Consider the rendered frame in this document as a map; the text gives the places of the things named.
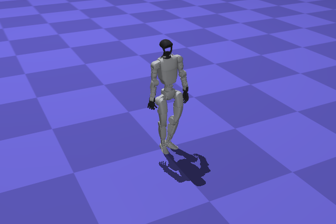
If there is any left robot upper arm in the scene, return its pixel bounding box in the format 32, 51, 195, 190
175, 55, 186, 78

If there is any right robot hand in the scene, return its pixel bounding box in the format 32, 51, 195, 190
148, 98, 157, 110

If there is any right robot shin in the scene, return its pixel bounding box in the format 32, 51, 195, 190
158, 121, 166, 147

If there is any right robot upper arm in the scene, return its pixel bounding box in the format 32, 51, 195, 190
151, 60, 160, 86

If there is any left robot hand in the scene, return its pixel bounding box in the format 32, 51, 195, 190
183, 87, 189, 103

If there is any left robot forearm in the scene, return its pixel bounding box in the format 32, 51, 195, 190
180, 75, 188, 90

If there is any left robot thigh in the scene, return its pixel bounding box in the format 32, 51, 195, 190
169, 90, 183, 124

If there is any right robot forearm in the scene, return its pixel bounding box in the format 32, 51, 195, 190
150, 80, 156, 102

